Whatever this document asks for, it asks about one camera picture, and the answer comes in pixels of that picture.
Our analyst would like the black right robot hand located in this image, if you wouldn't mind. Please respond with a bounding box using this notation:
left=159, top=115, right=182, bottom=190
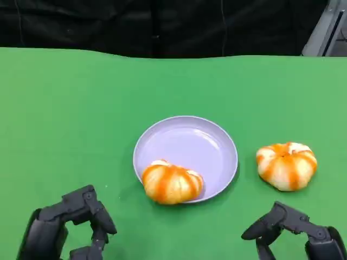
left=241, top=200, right=347, bottom=260

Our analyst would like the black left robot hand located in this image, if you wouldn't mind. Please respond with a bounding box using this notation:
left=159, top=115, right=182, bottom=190
left=16, top=185, right=118, bottom=260

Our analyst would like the orange white toy bread roll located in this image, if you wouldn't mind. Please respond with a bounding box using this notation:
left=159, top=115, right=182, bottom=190
left=142, top=159, right=204, bottom=205
left=255, top=141, right=318, bottom=192

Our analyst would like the green table cloth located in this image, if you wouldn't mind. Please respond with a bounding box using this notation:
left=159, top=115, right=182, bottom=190
left=0, top=47, right=347, bottom=260

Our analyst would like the lilac plate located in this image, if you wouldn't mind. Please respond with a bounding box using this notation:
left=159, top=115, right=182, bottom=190
left=132, top=115, right=239, bottom=204

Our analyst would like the black curtain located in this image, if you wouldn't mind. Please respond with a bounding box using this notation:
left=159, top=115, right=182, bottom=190
left=0, top=0, right=330, bottom=59

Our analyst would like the grey metal frame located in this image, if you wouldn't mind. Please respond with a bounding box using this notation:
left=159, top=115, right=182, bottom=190
left=301, top=0, right=347, bottom=57

